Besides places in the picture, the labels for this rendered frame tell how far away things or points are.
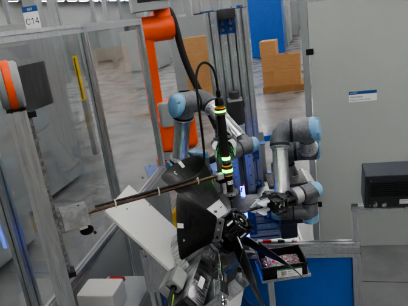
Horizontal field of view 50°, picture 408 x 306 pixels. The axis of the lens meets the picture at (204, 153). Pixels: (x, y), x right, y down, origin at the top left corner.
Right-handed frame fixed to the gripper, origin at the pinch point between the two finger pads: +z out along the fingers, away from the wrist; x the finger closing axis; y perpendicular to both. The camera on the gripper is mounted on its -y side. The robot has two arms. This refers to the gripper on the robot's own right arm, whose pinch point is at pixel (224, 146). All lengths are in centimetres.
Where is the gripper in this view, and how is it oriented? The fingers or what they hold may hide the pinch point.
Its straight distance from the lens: 175.2
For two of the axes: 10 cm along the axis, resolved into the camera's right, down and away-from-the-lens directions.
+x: -9.9, 1.2, 0.5
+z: -0.1, 3.0, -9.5
